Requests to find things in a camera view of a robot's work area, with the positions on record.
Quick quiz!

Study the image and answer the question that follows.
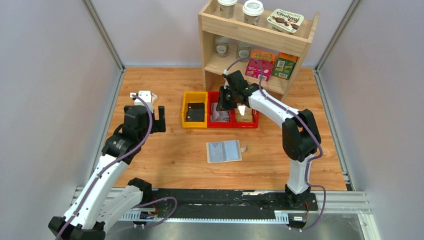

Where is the red plastic bin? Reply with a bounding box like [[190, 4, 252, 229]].
[[207, 91, 236, 128], [230, 103, 259, 129]]

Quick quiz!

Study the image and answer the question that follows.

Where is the silver vip card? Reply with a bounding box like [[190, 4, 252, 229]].
[[210, 111, 231, 123], [210, 102, 230, 123]]

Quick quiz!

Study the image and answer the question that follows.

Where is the yellow plastic bin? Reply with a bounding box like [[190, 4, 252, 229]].
[[181, 91, 208, 129]]

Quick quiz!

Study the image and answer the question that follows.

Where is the beige card holder wallet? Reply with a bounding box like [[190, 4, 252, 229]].
[[205, 139, 247, 164]]

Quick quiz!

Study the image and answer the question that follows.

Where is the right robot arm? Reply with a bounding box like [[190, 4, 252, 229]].
[[216, 70, 321, 210]]

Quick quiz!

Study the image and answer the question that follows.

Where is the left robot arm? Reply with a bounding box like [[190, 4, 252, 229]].
[[48, 105, 166, 240]]

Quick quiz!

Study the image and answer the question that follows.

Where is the gold cards stack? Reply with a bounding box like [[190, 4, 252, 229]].
[[235, 105, 253, 123]]

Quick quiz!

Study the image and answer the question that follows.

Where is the black cards stack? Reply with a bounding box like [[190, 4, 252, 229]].
[[185, 102, 205, 122]]

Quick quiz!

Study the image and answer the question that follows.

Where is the white red sponge pack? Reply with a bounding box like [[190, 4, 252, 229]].
[[151, 92, 159, 105]]

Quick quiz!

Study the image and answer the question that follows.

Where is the pink orange Scrub Mommy box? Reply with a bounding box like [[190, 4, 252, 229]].
[[245, 49, 277, 82]]

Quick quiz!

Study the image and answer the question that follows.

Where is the right glass jar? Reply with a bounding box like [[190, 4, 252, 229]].
[[236, 41, 252, 62]]

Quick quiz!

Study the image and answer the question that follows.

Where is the glass jar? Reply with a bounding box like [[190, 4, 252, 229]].
[[214, 35, 230, 58], [236, 41, 252, 62]]

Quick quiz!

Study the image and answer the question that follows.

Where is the wooden shelf unit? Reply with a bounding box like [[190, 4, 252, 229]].
[[198, 0, 321, 102]]

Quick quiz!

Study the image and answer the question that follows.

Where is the left glass jar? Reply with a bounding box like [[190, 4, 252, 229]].
[[214, 35, 230, 58]]

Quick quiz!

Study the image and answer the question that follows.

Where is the green carton box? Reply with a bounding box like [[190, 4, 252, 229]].
[[272, 52, 298, 80]]

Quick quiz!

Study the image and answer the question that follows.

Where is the right paper coffee cup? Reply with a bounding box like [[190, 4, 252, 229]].
[[242, 0, 264, 26]]

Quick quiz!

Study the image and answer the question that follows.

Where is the paper coffee cup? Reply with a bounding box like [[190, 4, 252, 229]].
[[242, 0, 264, 26], [217, 0, 238, 19]]

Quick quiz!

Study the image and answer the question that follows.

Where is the left paper coffee cup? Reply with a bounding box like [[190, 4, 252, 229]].
[[217, 0, 238, 19]]

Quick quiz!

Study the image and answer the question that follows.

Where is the Chobani yogurt cup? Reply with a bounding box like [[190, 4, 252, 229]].
[[267, 8, 305, 34]]

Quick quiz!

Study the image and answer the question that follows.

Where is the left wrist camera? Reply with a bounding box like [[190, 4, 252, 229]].
[[129, 90, 154, 113]]

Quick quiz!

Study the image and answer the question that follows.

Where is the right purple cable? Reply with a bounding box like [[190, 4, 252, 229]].
[[224, 57, 327, 232]]

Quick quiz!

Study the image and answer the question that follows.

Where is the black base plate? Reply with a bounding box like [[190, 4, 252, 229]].
[[142, 188, 319, 220]]

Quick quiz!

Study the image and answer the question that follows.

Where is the aluminium frame rail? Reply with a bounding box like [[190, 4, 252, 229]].
[[73, 186, 380, 240]]

